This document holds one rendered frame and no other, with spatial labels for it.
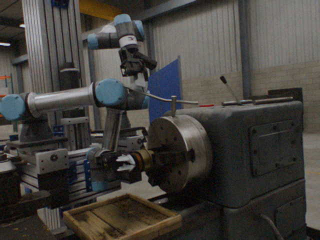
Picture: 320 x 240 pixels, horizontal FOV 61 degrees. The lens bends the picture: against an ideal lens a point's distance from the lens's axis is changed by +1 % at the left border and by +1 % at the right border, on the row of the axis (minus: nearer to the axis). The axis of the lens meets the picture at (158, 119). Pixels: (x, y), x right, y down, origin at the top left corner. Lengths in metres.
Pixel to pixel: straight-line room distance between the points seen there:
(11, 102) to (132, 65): 0.54
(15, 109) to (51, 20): 0.66
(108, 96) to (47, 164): 0.41
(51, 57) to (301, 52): 10.24
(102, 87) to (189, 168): 0.49
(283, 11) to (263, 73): 2.29
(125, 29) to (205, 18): 11.77
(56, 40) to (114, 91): 0.68
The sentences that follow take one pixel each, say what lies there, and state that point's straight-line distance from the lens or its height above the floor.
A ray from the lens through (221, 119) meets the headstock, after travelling 1.08.
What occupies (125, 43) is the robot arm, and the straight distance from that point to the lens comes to 1.20.
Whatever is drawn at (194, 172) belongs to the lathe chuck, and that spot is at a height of 1.03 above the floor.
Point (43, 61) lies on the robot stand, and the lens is 1.69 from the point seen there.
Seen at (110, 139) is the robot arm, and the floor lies 1.14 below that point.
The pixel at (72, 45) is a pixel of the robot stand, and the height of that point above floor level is 1.69.
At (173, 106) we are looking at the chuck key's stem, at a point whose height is 1.28.
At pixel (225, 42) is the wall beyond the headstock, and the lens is 12.32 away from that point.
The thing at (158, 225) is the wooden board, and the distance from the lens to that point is 0.94.
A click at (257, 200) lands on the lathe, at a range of 1.25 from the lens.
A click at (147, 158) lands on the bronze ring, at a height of 1.09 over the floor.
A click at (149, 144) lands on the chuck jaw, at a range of 1.09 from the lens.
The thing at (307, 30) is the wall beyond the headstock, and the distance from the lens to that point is 11.40.
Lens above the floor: 1.29
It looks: 3 degrees down
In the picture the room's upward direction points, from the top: 4 degrees counter-clockwise
